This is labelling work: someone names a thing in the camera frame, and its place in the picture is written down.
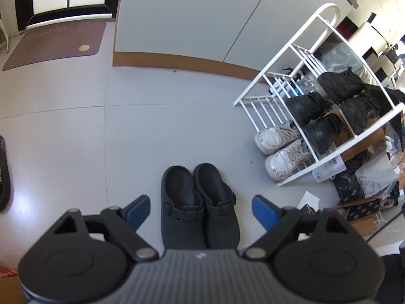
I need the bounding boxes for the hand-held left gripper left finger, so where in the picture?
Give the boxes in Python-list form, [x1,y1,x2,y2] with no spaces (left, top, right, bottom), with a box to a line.
[51,195,159,262]

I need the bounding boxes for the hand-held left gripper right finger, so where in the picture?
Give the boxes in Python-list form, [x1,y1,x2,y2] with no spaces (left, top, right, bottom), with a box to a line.
[244,195,352,262]

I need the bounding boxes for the white shoe rack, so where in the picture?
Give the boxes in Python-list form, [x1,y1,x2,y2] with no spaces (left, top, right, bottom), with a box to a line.
[233,3,405,187]

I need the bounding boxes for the patterned white sneaker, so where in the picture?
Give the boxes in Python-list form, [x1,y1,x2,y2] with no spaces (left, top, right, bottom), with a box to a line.
[264,139,314,182]
[255,120,302,156]

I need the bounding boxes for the black chunky platform clog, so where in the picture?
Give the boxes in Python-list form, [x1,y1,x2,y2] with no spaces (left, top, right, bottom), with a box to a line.
[286,92,333,127]
[305,114,344,156]

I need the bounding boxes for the black lace-up sneaker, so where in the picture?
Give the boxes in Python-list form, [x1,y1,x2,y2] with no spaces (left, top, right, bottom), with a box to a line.
[317,68,372,105]
[340,93,382,135]

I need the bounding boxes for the white paper sheet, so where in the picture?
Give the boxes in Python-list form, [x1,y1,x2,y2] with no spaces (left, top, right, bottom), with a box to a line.
[297,191,320,211]

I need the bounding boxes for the white printed carton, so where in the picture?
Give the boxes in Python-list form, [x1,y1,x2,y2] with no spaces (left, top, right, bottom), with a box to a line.
[312,157,347,184]

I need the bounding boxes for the black plastic bag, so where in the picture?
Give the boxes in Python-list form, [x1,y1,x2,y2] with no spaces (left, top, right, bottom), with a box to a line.
[332,161,361,201]

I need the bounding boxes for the navy dotted box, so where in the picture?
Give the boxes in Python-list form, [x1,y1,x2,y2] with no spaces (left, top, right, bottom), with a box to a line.
[343,196,390,225]

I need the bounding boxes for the white printed plastic bag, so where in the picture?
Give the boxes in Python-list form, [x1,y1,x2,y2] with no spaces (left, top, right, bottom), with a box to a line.
[354,157,402,200]

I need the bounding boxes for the dark spray bottle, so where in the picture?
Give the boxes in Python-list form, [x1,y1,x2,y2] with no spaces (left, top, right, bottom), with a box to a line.
[283,79,298,96]
[269,81,287,97]

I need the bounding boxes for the brown cardboard box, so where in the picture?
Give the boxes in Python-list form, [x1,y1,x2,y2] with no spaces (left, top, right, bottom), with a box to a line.
[323,106,388,162]

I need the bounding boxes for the clear water bottle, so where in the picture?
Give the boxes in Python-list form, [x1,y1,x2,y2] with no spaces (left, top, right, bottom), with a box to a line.
[296,76,320,97]

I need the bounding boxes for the black slide with bear print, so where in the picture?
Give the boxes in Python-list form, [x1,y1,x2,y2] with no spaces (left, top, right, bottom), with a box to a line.
[0,136,11,213]

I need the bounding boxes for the open cardboard box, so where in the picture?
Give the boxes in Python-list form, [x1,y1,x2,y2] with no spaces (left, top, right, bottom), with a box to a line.
[0,275,26,304]

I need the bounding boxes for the grey plastic bag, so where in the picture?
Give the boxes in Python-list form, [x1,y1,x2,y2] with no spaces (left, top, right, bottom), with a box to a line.
[319,43,374,83]

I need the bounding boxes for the brown door mat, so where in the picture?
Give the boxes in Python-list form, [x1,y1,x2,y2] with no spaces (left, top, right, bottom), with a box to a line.
[3,22,107,71]

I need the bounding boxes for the white furniture panel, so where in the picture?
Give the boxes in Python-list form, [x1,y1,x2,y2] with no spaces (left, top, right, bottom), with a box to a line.
[348,22,391,54]

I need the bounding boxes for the white cabinet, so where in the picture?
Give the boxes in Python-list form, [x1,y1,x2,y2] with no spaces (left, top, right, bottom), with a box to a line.
[112,0,359,84]

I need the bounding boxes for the black framed glass door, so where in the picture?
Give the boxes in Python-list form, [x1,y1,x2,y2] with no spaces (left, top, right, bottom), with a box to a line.
[14,0,125,34]

